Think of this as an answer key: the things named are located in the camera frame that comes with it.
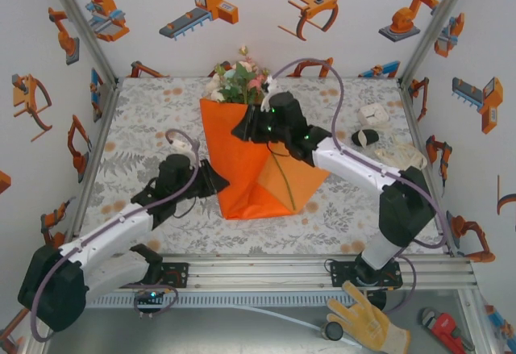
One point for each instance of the orange wrapping paper sheet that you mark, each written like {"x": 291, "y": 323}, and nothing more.
{"x": 234, "y": 160}

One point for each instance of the artificial flower bouquet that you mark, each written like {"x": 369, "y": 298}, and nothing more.
{"x": 238, "y": 88}

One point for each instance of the cream printed ribbon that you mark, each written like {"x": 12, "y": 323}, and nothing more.
{"x": 403, "y": 152}

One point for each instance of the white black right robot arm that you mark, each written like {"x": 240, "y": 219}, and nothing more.
{"x": 363, "y": 164}

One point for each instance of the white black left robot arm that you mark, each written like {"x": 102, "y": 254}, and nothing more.
{"x": 105, "y": 233}

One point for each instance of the black oval mouse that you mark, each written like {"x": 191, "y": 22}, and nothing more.
{"x": 373, "y": 137}

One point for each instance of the floral patterned tablecloth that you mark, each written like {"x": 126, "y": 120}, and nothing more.
{"x": 161, "y": 108}

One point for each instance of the white square clock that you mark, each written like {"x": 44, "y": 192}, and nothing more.
{"x": 374, "y": 113}

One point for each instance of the small circuit board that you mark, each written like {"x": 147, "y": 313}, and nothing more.
{"x": 151, "y": 295}

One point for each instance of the yellow work glove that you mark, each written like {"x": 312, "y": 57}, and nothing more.
{"x": 371, "y": 321}

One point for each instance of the white plastic tube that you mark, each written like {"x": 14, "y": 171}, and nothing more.
{"x": 352, "y": 342}

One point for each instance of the red pipe wrench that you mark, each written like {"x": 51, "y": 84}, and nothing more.
{"x": 445, "y": 323}

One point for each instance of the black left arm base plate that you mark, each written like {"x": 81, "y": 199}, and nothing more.
{"x": 179, "y": 275}

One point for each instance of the aluminium table edge rail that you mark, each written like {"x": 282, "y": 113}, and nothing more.
{"x": 282, "y": 279}

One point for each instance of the aluminium side rail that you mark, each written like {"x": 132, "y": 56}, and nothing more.
{"x": 108, "y": 104}
{"x": 415, "y": 128}

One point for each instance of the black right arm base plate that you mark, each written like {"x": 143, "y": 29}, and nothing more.
{"x": 340, "y": 275}

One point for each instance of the aluminium frame post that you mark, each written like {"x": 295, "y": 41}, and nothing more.
{"x": 80, "y": 19}
{"x": 438, "y": 19}

